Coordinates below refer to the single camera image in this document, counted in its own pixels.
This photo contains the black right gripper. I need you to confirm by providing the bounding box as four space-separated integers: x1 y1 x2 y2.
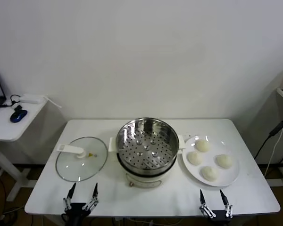
199 189 233 226

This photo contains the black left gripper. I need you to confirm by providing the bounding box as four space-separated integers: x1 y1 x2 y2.
63 182 99 215

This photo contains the white steamed baozi bun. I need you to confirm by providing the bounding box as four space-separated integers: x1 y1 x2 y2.
187 151 203 165
216 154 233 169
196 139 212 153
200 165 219 182

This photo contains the perforated steel steamer basket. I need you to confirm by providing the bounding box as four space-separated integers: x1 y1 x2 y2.
108 117 191 176

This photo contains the white round plate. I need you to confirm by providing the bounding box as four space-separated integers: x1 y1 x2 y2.
182 135 241 187

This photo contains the cream electric heater base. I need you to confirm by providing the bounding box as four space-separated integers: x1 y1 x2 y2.
125 173 163 189

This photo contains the blue computer mouse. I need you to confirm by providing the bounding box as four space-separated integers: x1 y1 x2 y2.
9 109 28 123

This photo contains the white side table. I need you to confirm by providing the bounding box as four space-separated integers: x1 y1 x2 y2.
0 98 48 202

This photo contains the white power adapter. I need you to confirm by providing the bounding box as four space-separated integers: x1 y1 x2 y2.
19 93 62 109

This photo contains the glass lid with white handle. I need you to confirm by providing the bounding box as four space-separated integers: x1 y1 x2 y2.
55 136 109 183

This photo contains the white hanging cable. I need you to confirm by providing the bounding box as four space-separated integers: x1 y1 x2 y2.
265 127 283 179

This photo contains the black cable with adapter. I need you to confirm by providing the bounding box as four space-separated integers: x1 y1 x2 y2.
254 120 283 160

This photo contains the black desk cable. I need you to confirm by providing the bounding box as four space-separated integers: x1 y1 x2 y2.
0 94 24 112

